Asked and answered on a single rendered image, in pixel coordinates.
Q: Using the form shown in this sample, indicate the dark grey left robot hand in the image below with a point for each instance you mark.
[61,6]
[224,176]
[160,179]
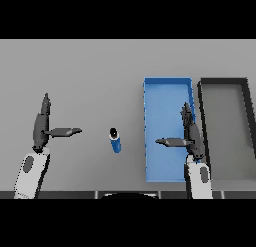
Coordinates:
[40,127]

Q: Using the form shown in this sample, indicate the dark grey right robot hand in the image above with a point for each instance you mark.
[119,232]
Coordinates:
[193,137]

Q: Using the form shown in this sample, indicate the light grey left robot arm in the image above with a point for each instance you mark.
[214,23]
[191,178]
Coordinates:
[30,174]

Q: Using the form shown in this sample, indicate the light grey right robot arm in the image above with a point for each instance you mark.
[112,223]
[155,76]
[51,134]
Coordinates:
[199,178]

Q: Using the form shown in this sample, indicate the blue bin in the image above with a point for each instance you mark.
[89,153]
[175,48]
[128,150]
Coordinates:
[166,131]

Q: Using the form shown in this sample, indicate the dark grey bin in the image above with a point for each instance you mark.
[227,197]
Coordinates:
[226,131]

